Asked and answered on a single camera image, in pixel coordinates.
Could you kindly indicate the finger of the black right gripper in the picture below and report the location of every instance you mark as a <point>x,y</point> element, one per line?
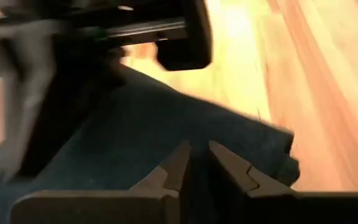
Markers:
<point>26,93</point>
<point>73,102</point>

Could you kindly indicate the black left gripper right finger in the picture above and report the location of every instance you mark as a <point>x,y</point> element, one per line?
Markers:
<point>291,208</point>

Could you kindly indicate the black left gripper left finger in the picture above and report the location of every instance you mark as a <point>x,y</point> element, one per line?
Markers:
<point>104,208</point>

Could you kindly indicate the dark blue denim jeans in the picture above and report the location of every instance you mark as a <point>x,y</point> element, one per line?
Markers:
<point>135,137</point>

